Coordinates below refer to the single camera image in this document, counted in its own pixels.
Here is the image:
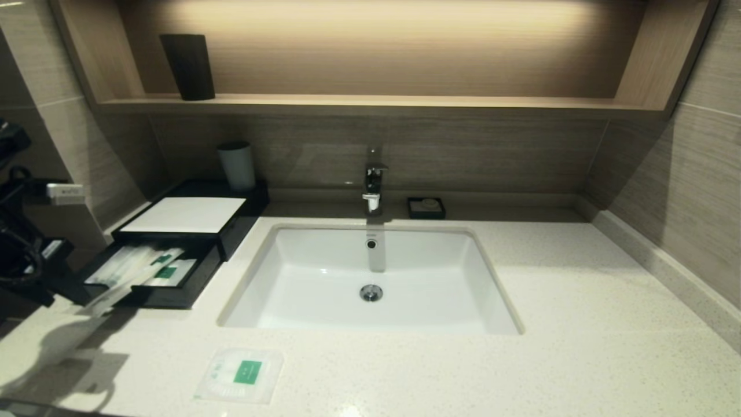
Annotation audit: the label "long frosted toothbrush packet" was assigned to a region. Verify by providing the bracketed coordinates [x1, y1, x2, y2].
[81, 246, 187, 316]

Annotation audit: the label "square frosted packet green label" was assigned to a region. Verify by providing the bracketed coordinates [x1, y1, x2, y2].
[194, 346, 284, 404]

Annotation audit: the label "black box white ribbed top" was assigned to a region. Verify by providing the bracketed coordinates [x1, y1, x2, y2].
[111, 178, 270, 262]

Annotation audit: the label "frosted packet green characters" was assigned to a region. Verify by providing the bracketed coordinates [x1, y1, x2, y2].
[87, 246, 154, 286]

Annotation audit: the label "frosted vanity kit packet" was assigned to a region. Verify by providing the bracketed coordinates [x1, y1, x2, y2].
[145, 258, 198, 288]

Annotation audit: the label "pale grey cup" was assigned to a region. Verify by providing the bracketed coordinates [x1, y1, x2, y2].
[218, 141, 256, 193]

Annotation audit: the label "dark tapered cup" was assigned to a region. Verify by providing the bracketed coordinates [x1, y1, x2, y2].
[159, 34, 216, 101]

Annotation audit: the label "chrome faucet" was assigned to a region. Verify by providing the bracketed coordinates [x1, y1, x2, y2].
[362, 146, 390, 217]

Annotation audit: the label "black soap dish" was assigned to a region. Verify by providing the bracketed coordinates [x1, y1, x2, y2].
[407, 197, 446, 220]

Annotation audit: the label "white ceramic sink basin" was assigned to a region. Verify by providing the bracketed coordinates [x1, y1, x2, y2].
[218, 223, 525, 336]

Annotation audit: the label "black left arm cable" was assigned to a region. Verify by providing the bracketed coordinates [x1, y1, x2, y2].
[0, 167, 48, 284]

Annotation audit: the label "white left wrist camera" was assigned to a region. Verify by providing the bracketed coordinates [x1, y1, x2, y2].
[46, 182, 85, 207]

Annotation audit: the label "wooden wall shelf niche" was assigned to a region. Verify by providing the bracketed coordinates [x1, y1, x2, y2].
[49, 0, 721, 121]

